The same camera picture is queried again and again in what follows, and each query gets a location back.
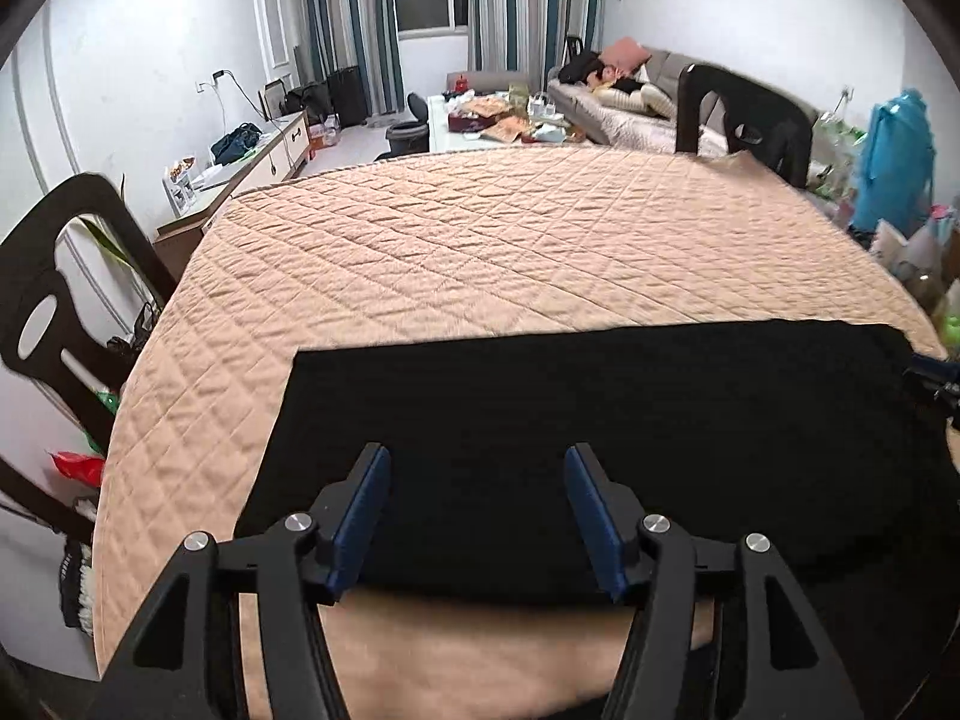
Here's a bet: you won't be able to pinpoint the white fluffy brush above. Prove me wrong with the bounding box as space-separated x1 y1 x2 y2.
58 540 96 632

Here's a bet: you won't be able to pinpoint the beige quilted blanket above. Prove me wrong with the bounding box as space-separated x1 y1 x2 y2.
91 144 953 720

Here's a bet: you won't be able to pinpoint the black suitcase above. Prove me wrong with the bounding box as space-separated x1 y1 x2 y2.
328 67 368 128

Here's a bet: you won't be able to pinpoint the cluttered white coffee table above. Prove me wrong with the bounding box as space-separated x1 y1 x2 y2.
427 88 595 155

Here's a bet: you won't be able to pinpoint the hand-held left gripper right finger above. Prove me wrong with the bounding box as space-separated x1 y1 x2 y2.
564 442 863 720

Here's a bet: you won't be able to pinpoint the striped curtain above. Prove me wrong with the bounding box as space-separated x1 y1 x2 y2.
296 0 406 119
469 0 605 95

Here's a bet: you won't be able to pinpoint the pink pillow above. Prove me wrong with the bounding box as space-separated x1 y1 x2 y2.
604 37 650 77

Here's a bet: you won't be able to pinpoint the grey sofa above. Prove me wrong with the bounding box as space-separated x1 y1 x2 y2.
547 47 820 158

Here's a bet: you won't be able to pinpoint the black chair with curved back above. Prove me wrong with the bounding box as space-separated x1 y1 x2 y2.
675 62 815 188

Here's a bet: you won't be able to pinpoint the blue plastic bag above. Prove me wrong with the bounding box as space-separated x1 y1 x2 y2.
851 88 935 238

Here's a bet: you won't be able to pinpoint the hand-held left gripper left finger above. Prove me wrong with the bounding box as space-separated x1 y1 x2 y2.
90 442 392 720

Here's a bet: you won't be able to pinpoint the black bag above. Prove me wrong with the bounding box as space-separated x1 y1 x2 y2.
283 82 331 121

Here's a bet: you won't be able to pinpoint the pile of boxes and bags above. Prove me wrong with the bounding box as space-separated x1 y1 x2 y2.
808 111 960 361

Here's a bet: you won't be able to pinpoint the white and wood sideboard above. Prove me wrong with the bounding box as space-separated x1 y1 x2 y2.
154 111 313 263

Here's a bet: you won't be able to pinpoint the black chair with oval cutout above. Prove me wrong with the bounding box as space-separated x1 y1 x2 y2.
0 172 178 541

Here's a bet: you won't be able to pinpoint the red plastic bag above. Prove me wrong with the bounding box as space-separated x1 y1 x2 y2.
49 450 106 487

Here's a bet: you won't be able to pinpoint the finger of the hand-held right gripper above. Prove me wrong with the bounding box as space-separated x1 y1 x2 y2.
904 352 960 389
928 387 960 432

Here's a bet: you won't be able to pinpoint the dark blue bag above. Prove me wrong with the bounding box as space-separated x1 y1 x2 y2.
211 124 263 164

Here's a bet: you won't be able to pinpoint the green houseplant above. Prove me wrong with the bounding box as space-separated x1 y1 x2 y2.
81 216 130 271

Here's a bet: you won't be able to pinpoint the black pants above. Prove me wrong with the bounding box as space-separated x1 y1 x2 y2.
234 319 960 661

